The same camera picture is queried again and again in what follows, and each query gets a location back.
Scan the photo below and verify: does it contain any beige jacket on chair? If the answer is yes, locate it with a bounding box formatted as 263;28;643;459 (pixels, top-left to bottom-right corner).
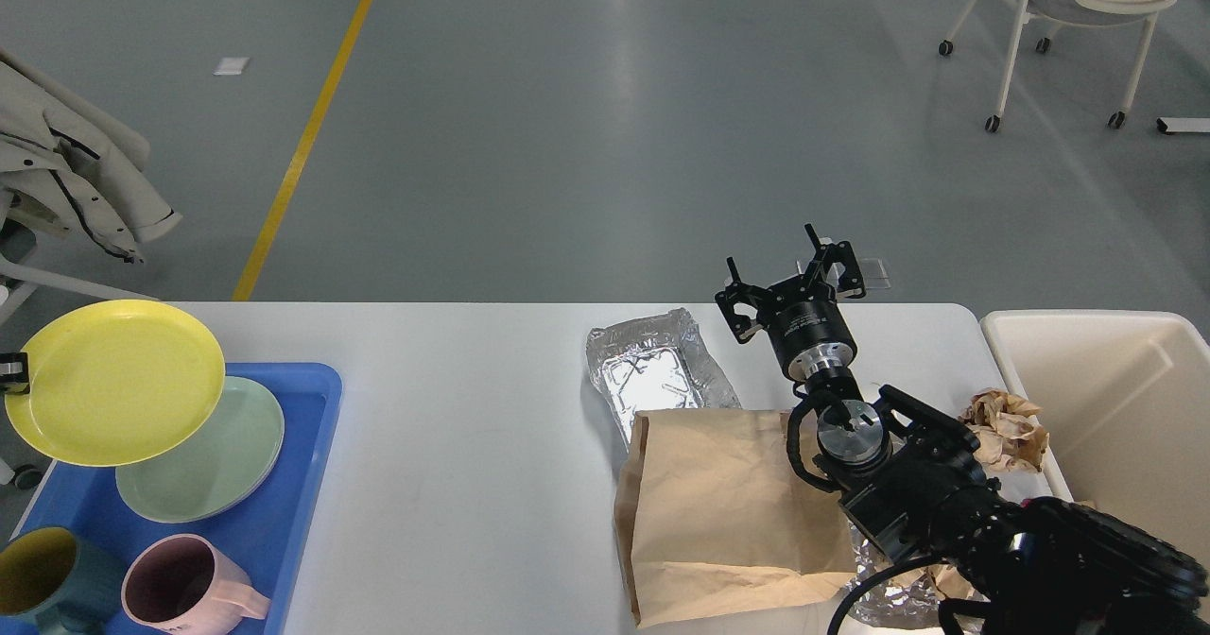
1;51;182;262

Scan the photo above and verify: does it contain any aluminium foil tray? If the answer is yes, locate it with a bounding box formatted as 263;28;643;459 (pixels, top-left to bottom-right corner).
842;523;984;630
586;307;742;446

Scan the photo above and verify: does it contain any teal yellow mug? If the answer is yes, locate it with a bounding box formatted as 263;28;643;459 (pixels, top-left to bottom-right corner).
1;526;126;634

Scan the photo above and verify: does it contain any blue plastic tray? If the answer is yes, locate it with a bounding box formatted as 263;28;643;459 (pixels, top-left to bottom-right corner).
2;363;342;634

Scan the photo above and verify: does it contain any crumpled brown paper ball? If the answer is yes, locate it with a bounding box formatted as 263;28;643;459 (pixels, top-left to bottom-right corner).
960;388;1050;474

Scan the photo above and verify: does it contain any yellow plastic plate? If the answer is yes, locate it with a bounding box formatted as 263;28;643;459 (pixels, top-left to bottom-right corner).
2;300;226;467

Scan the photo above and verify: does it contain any beige plastic bin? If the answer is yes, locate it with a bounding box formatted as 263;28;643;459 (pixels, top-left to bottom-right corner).
981;308;1209;562

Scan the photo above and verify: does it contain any pale green plate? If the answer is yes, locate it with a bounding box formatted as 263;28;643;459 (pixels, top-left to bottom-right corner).
115;376;286;523

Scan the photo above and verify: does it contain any pink mug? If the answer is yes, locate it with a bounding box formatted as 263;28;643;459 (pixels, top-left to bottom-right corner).
120;533;272;634

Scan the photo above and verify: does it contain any brown paper bag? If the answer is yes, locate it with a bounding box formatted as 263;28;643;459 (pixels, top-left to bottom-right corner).
613;408;855;627

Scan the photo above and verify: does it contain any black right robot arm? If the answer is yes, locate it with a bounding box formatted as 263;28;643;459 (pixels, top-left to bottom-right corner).
715;225;1208;634

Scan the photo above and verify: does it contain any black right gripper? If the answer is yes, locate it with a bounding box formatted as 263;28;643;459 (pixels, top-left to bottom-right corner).
715;223;866;382

